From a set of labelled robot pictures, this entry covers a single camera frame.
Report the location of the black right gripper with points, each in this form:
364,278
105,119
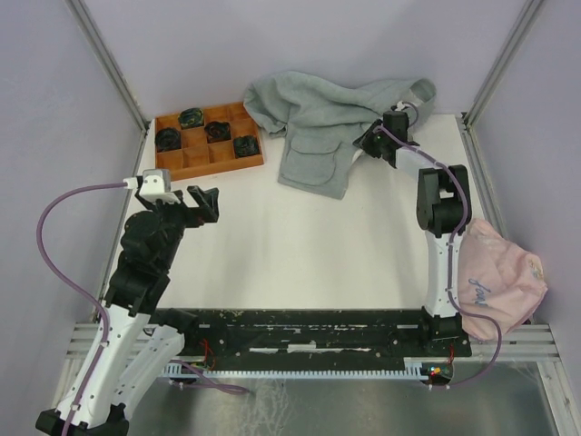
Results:
363,143

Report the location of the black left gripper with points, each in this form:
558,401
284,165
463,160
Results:
207,211

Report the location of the grey zip jacket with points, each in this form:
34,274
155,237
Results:
320,122

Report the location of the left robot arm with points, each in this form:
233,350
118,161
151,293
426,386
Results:
110,384

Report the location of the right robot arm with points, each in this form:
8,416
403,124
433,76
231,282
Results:
443,211

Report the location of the wooden compartment tray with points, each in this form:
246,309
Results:
199,158

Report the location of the dark rolled sock right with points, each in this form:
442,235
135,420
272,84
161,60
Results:
245,146

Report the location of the dark rolled sock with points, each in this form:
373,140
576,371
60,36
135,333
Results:
168,139
245,146
191,118
217,132

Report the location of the dark rolled sock middle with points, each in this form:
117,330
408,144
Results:
217,132

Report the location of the dark rolled sock left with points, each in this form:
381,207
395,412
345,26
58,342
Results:
168,139

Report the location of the dark rolled sock top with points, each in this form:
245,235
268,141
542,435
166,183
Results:
191,118

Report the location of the pink cloth bag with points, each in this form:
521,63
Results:
499,283

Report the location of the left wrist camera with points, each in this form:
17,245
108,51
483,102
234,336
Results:
156,186

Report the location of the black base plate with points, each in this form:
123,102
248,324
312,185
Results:
389,333

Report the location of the left aluminium frame post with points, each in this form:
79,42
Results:
84,19

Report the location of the aluminium frame post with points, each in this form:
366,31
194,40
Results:
517,35
84,19

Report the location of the right aluminium frame post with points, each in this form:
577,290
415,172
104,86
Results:
517,35

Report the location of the light blue cable duct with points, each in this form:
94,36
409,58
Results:
317,366

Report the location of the aluminium front rail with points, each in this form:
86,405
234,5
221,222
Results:
529,343

